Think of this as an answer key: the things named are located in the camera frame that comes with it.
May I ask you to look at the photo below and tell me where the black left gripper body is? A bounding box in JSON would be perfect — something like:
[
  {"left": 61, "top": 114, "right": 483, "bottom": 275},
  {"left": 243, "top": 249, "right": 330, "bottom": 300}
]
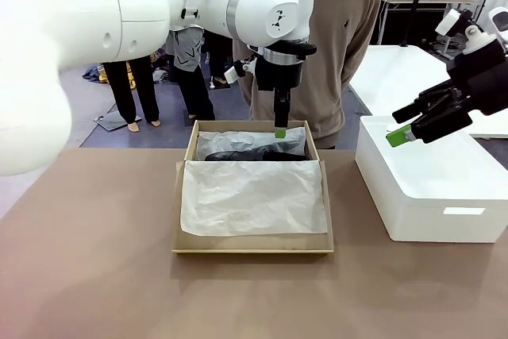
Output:
[{"left": 254, "top": 56, "right": 305, "bottom": 92}]

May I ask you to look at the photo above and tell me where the mannequin in white shirt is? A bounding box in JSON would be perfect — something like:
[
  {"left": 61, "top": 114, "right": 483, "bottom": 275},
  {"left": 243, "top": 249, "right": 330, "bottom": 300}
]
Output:
[{"left": 156, "top": 0, "right": 217, "bottom": 120}]

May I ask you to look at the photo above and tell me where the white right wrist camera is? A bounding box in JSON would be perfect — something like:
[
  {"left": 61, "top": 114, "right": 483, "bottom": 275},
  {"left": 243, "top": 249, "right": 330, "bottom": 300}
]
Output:
[{"left": 435, "top": 8, "right": 498, "bottom": 55}]

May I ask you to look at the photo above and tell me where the white plastic storage bin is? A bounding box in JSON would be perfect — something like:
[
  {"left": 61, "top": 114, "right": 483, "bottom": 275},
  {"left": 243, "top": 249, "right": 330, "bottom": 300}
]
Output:
[{"left": 354, "top": 115, "right": 508, "bottom": 244}]

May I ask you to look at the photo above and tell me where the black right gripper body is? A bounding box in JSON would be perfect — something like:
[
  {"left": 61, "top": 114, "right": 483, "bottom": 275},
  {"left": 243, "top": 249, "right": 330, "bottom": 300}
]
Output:
[{"left": 447, "top": 39, "right": 508, "bottom": 116}]

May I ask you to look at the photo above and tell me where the grey background desk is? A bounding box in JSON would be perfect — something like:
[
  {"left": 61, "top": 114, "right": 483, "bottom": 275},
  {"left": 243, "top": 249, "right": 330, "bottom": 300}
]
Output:
[{"left": 375, "top": 0, "right": 482, "bottom": 56}]

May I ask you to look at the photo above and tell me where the person in beige sweater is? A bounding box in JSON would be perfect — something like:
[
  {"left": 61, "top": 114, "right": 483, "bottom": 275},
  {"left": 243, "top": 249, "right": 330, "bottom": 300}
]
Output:
[{"left": 233, "top": 0, "right": 384, "bottom": 150}]

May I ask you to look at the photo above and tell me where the grey mannequin base plate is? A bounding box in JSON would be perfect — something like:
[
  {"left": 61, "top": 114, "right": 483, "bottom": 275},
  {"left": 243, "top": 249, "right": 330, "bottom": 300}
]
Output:
[{"left": 94, "top": 112, "right": 143, "bottom": 132}]

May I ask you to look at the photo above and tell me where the black vertical pole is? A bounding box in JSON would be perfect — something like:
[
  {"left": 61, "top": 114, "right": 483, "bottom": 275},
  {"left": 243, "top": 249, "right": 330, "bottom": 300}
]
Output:
[{"left": 398, "top": 0, "right": 437, "bottom": 48}]

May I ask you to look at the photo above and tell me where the mannequin in cream jacket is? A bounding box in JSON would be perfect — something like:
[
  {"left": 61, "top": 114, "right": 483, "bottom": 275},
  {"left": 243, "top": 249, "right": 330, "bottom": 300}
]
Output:
[{"left": 101, "top": 55, "right": 162, "bottom": 133}]

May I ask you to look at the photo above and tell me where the pile of clothes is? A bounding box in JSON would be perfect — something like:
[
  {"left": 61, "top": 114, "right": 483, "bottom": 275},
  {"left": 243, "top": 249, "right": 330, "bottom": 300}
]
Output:
[{"left": 82, "top": 48, "right": 171, "bottom": 90}]

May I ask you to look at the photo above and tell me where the white tissue paper sheet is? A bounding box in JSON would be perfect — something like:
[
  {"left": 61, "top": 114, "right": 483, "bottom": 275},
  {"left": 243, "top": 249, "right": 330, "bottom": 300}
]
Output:
[{"left": 180, "top": 125, "right": 329, "bottom": 237}]

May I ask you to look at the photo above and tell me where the brown cardboard shoe box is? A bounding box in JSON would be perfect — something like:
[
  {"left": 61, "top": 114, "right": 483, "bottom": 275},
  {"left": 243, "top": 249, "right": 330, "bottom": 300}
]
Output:
[{"left": 171, "top": 118, "right": 336, "bottom": 256}]

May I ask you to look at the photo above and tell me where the black leather shoe with buckle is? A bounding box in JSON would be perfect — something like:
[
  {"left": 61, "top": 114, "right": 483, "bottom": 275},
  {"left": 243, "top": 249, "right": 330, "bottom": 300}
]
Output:
[{"left": 203, "top": 147, "right": 307, "bottom": 163}]

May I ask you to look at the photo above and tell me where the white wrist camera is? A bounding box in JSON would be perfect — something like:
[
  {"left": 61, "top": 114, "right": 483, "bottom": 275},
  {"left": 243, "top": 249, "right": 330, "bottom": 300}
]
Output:
[
  {"left": 435, "top": 8, "right": 498, "bottom": 55},
  {"left": 223, "top": 60, "right": 260, "bottom": 86}
]

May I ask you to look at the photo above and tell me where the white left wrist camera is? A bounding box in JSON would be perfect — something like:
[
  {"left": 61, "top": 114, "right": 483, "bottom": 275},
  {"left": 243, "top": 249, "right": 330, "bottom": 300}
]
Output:
[{"left": 223, "top": 60, "right": 260, "bottom": 86}]

